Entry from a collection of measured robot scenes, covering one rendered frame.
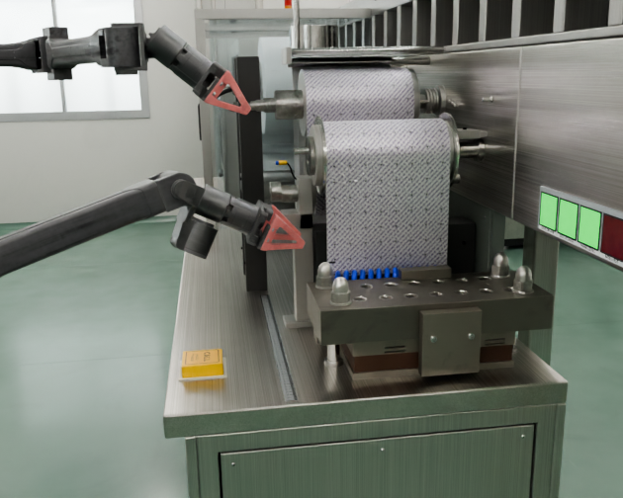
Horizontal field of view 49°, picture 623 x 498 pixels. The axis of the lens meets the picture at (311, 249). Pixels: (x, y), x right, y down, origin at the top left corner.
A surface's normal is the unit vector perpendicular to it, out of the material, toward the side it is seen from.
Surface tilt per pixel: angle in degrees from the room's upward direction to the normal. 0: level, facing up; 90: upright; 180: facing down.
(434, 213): 90
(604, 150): 90
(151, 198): 84
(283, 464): 90
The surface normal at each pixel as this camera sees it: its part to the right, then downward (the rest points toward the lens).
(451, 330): 0.14, 0.25
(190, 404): -0.02, -0.97
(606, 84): -0.99, 0.05
